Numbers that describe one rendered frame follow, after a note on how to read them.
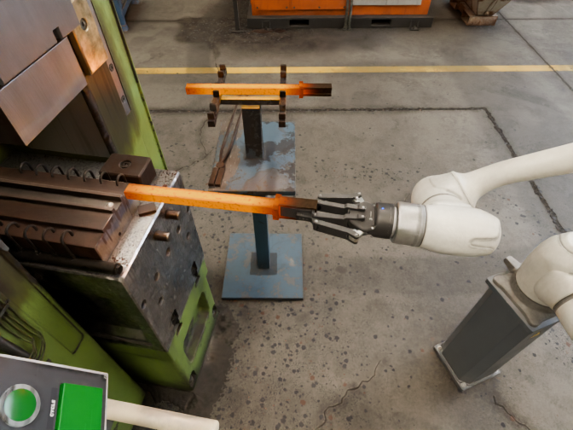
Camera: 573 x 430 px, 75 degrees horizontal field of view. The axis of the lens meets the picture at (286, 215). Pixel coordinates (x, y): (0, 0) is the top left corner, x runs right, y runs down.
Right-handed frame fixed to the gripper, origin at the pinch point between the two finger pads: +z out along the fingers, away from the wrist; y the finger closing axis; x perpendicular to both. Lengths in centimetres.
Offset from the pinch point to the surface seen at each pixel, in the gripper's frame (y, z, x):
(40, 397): -44, 32, 0
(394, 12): 365, -46, -94
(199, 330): 5, 40, -91
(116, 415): -38, 38, -43
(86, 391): -41, 29, -6
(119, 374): -21, 57, -76
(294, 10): 346, 54, -93
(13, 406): -46, 33, 4
